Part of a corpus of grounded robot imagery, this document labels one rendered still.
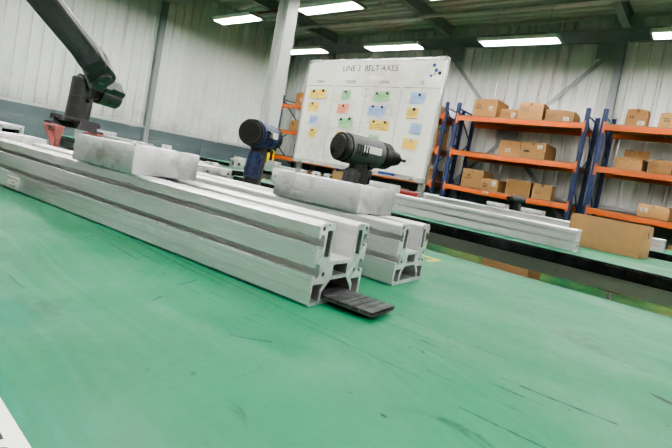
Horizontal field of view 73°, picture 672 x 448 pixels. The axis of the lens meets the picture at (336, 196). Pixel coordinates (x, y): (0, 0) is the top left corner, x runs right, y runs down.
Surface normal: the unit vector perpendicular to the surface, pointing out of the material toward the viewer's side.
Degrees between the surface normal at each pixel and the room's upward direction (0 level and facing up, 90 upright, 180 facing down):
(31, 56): 90
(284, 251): 90
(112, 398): 0
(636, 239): 89
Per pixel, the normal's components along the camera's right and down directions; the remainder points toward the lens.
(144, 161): 0.82, 0.18
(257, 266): -0.55, -0.05
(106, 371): 0.18, -0.98
